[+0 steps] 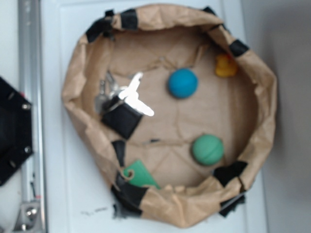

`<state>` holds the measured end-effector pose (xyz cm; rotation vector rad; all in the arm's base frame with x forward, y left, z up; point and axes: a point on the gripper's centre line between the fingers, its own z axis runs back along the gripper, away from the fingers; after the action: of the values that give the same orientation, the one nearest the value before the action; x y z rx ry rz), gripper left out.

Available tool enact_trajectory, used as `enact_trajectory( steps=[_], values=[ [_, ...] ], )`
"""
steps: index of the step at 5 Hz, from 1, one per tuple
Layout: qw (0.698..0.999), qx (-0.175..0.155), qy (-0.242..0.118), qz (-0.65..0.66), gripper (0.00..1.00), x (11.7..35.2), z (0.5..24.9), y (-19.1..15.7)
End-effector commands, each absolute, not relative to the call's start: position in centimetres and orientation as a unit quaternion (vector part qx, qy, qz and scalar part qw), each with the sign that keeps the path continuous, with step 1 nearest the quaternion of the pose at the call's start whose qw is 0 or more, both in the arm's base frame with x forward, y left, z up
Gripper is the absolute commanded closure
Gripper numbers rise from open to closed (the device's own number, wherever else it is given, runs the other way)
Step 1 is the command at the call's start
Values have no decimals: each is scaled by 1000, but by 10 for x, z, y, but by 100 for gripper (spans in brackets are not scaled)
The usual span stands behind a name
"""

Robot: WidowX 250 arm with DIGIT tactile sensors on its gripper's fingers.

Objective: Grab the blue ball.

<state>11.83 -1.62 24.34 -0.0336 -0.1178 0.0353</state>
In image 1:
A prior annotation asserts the aluminium frame rail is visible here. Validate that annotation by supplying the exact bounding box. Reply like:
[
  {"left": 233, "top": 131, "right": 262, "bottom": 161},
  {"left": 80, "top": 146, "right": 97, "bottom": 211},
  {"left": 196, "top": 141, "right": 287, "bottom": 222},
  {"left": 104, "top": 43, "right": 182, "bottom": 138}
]
[{"left": 14, "top": 0, "right": 47, "bottom": 233}]

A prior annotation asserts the grey key bunch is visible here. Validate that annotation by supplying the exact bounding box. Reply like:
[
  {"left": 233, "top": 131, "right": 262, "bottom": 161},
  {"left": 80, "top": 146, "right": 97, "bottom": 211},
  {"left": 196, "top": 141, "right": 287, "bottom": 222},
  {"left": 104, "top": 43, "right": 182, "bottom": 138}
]
[{"left": 94, "top": 71, "right": 121, "bottom": 114}]

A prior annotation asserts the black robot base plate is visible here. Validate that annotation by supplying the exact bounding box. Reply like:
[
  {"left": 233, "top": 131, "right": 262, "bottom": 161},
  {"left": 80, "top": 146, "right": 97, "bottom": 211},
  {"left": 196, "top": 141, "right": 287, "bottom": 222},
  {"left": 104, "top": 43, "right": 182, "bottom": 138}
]
[{"left": 0, "top": 78, "right": 33, "bottom": 186}]

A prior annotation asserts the brown paper bin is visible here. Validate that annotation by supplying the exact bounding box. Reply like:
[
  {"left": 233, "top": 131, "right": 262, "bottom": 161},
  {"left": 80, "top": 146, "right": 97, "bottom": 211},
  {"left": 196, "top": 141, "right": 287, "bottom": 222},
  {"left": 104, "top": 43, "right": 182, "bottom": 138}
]
[{"left": 62, "top": 4, "right": 277, "bottom": 228}]

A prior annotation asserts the green plastic tag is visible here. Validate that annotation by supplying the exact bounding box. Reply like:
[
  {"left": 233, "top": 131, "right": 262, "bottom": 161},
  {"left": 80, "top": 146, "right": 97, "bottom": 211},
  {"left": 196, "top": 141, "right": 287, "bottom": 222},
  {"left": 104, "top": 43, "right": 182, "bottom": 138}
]
[{"left": 123, "top": 160, "right": 160, "bottom": 189}]

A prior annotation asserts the bright silver key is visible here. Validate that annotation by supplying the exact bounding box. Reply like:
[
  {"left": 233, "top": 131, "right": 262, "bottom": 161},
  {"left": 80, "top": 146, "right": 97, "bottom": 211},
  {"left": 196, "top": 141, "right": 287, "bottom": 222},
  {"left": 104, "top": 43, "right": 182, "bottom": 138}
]
[{"left": 118, "top": 72, "right": 155, "bottom": 117}]

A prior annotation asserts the black key fob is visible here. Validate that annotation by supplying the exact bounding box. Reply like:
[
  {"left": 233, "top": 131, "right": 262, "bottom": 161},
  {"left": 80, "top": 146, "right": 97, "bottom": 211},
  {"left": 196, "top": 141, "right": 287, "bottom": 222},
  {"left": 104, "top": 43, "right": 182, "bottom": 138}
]
[{"left": 101, "top": 96, "right": 143, "bottom": 139}]

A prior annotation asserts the yellow rubber duck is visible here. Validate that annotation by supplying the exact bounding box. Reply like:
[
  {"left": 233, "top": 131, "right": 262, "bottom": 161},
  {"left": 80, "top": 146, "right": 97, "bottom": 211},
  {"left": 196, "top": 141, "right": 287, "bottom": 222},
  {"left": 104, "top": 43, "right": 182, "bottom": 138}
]
[{"left": 215, "top": 53, "right": 238, "bottom": 78}]

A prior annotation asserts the green ball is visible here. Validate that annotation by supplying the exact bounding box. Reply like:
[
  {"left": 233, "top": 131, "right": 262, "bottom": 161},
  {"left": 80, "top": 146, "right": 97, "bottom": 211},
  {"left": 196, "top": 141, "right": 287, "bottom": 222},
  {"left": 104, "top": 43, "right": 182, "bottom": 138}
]
[{"left": 191, "top": 134, "right": 225, "bottom": 166}]

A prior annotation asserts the blue ball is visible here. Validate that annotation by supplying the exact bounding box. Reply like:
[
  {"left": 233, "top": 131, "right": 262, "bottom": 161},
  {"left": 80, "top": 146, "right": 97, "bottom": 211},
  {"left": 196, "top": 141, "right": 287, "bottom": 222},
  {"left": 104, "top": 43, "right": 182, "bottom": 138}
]
[{"left": 167, "top": 68, "right": 199, "bottom": 99}]

